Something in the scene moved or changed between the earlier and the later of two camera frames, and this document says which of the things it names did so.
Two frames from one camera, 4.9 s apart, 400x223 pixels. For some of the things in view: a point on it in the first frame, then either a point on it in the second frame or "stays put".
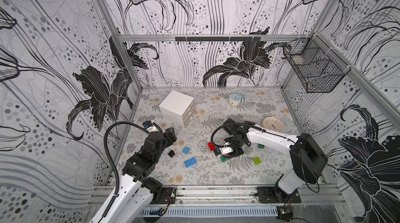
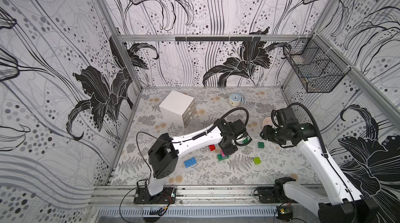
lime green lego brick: x=257 y=160 stays put
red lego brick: x=211 y=146 stays put
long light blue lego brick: x=190 y=162 stays put
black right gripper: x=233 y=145 -> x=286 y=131
